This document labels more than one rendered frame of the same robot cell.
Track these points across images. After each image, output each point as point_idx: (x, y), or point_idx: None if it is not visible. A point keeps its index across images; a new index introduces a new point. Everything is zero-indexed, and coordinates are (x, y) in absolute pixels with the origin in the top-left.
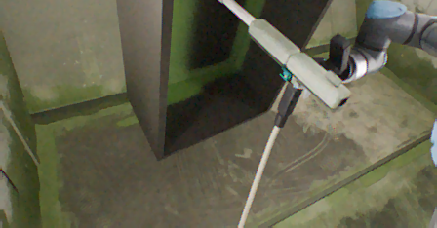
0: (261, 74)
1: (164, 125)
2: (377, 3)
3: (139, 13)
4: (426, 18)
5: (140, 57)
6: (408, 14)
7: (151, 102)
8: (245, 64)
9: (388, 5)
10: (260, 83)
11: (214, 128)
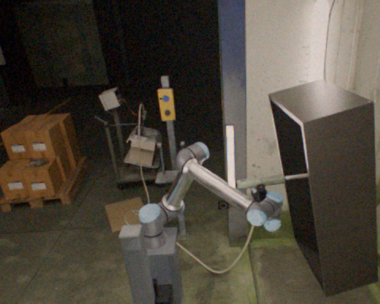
0: (345, 275)
1: (290, 212)
2: (276, 191)
3: (300, 162)
4: (262, 203)
5: (303, 183)
6: (267, 199)
7: (294, 201)
8: (366, 276)
9: (272, 192)
10: (343, 281)
11: (312, 262)
